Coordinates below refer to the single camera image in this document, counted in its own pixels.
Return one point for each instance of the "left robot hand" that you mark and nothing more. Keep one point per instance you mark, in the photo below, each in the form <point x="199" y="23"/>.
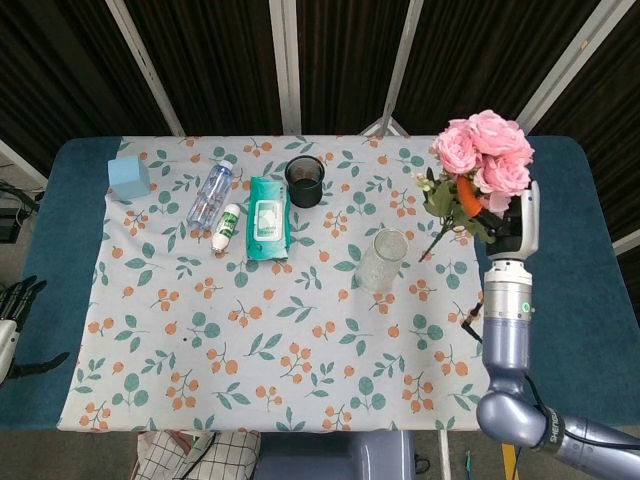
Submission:
<point x="12" y="320"/>

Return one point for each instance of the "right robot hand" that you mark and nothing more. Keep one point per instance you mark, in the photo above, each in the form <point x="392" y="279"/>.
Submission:
<point x="515" y="227"/>

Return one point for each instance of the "pink artificial flower bouquet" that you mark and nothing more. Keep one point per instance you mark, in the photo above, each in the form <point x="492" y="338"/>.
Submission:
<point x="482" y="160"/>

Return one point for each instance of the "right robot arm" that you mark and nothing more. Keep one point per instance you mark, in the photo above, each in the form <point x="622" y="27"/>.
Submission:
<point x="520" y="360"/>

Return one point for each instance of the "clear glass vase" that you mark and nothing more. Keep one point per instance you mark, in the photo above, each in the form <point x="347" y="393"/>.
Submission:
<point x="382" y="260"/>

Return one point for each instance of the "blue table mat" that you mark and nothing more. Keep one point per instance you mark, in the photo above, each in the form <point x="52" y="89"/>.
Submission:
<point x="570" y="250"/>

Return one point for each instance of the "light blue cube box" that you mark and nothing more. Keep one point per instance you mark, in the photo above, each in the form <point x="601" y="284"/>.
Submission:
<point x="129" y="176"/>

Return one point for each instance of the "dark glass cup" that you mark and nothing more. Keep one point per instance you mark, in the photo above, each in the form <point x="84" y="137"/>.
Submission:
<point x="304" y="181"/>

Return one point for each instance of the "checkered white bag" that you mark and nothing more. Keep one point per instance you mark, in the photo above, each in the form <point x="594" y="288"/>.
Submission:
<point x="200" y="456"/>

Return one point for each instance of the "small white green bottle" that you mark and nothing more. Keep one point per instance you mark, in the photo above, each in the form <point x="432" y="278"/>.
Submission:
<point x="226" y="226"/>

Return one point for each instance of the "clear plastic water bottle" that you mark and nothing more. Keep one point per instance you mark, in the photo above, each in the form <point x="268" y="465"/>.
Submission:
<point x="211" y="196"/>

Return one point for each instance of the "green wet wipes pack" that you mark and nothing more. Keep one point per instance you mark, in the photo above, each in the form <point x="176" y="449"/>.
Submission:
<point x="267" y="220"/>

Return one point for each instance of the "floral patterned tablecloth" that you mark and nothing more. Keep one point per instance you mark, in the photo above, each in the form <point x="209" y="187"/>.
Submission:
<point x="280" y="325"/>

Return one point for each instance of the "grey plastic stool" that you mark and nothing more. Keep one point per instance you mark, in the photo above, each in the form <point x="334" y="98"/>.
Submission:
<point x="335" y="457"/>

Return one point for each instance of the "white folding screen frame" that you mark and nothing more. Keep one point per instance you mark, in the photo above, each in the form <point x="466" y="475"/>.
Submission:
<point x="287" y="65"/>

